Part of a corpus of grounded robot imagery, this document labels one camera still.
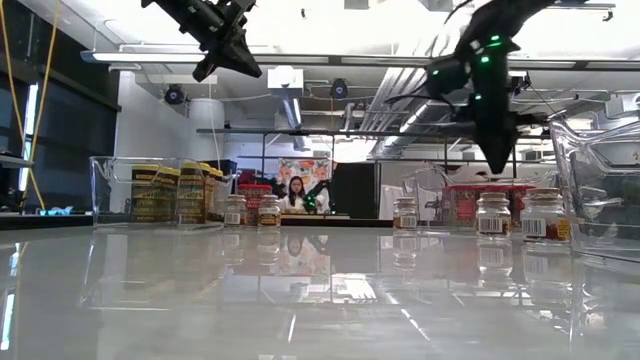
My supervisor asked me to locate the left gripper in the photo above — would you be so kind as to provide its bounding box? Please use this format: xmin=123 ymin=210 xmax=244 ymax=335
xmin=179 ymin=0 xmax=263 ymax=83

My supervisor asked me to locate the light blue cloth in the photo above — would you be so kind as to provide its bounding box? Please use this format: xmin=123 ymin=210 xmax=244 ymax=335
xmin=37 ymin=205 xmax=75 ymax=218

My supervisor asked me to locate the silver ventilation duct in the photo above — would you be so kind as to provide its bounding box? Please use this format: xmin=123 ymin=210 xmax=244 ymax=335
xmin=379 ymin=69 xmax=481 ymax=160

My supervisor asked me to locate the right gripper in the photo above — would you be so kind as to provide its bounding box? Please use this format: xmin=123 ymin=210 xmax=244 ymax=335
xmin=471 ymin=46 xmax=548 ymax=175

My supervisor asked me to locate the colourful flower poster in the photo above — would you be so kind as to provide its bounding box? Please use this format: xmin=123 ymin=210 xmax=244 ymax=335
xmin=277 ymin=158 xmax=332 ymax=201

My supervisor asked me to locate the clear plastic bin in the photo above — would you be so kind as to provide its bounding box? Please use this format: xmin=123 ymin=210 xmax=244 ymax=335
xmin=548 ymin=117 xmax=640 ymax=265
xmin=88 ymin=155 xmax=227 ymax=233
xmin=402 ymin=167 xmax=564 ymax=236

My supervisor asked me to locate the black aluminium table frame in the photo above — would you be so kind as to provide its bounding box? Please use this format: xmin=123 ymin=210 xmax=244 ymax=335
xmin=0 ymin=213 xmax=396 ymax=231

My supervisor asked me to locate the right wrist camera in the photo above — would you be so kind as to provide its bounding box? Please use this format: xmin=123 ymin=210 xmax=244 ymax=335
xmin=426 ymin=53 xmax=470 ymax=97

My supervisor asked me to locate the black metal shelf rack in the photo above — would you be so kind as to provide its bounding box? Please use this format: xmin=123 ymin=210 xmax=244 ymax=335
xmin=196 ymin=127 xmax=551 ymax=221

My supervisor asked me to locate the white ceiling box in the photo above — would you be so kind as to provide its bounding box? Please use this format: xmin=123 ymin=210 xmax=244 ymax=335
xmin=266 ymin=65 xmax=305 ymax=92

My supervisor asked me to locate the black background screen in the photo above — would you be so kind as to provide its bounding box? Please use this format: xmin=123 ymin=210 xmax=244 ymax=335
xmin=332 ymin=162 xmax=377 ymax=220

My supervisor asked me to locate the person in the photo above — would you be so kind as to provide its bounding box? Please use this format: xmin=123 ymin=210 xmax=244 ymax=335
xmin=283 ymin=174 xmax=315 ymax=214

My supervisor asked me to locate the white glossy table sheet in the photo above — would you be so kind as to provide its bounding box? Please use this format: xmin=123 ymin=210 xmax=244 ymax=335
xmin=0 ymin=224 xmax=640 ymax=360

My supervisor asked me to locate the black round ceiling camera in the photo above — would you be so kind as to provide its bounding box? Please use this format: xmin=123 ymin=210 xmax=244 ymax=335
xmin=329 ymin=77 xmax=350 ymax=101
xmin=163 ymin=83 xmax=186 ymax=106

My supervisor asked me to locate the black ceiling track bracket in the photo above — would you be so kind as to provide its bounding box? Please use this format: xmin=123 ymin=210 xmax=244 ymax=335
xmin=549 ymin=1 xmax=617 ymax=23

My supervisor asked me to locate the yellow cable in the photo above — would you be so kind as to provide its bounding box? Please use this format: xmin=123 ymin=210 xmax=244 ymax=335
xmin=28 ymin=0 xmax=62 ymax=211
xmin=0 ymin=0 xmax=26 ymax=151

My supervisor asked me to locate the overhead light bar beam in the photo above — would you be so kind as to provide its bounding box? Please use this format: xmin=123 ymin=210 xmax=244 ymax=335
xmin=79 ymin=48 xmax=640 ymax=71

